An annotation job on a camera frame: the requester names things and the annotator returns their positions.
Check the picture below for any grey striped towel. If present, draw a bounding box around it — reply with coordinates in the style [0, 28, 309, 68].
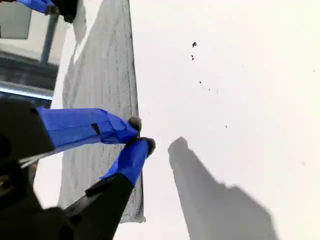
[57, 0, 147, 224]

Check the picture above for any grey panel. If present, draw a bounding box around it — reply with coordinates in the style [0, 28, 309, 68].
[0, 1, 33, 40]

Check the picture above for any grey metal leg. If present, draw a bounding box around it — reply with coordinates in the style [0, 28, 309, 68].
[40, 13, 60, 66]

